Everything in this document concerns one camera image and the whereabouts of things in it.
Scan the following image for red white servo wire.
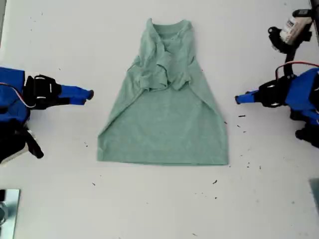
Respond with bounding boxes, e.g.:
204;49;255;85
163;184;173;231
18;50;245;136
0;83;37;109
275;61;319;81

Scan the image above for black camera stalk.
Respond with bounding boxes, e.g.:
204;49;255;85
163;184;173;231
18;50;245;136
23;128;45;159
268;26;313;77

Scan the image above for camera box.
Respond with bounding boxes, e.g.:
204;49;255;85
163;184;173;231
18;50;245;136
279;9;314;45
0;145;28;165

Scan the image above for green t shirt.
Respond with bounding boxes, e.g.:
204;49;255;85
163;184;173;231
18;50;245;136
96;17;229;166

